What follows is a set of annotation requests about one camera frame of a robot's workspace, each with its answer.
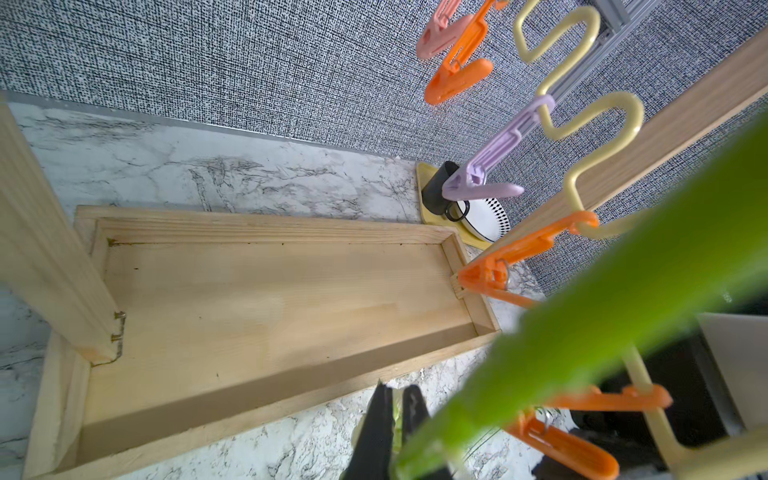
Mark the purple clip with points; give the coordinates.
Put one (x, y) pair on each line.
(469, 181)

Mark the pink clip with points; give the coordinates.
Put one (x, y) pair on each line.
(441, 32)

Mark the orange upper clip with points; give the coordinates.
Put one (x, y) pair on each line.
(458, 72)

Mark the black cup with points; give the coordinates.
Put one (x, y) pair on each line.
(433, 197)

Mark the white rose with stem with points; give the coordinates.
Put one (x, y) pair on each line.
(706, 240)

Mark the white patterned plate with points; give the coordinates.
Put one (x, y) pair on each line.
(486, 219)

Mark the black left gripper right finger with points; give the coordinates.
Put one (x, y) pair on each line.
(415, 413)

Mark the yellow tray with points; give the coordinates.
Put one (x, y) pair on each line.
(424, 173)

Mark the wooden hanging rack frame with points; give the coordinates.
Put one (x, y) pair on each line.
(174, 329)

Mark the yellow plastic clip hanger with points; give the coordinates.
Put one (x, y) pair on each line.
(671, 49)

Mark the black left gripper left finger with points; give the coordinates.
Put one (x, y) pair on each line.
(373, 451)

